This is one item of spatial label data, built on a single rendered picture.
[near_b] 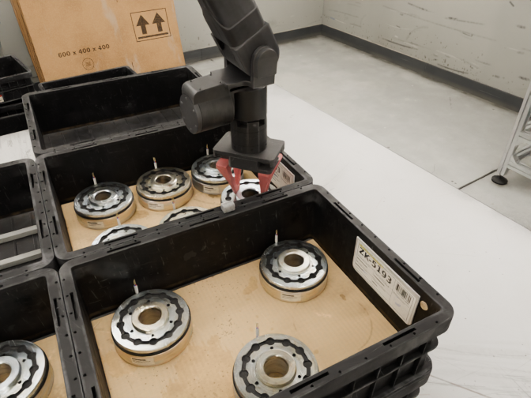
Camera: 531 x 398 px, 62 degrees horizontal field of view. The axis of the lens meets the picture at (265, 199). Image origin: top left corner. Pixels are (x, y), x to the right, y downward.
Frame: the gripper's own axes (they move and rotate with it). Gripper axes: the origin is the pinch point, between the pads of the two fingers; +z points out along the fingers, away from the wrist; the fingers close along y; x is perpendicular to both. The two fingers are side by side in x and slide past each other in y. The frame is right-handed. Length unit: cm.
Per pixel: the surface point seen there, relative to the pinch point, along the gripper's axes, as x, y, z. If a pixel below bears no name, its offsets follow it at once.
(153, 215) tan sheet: -5.0, -17.1, 6.1
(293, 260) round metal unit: -9.9, 10.7, 4.0
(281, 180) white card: 5.8, 3.9, 0.7
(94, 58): 193, -189, 63
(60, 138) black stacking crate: 13, -53, 6
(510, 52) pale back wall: 272, 80, 55
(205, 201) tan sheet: 1.8, -9.8, 6.1
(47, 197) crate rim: -16.9, -27.0, -4.0
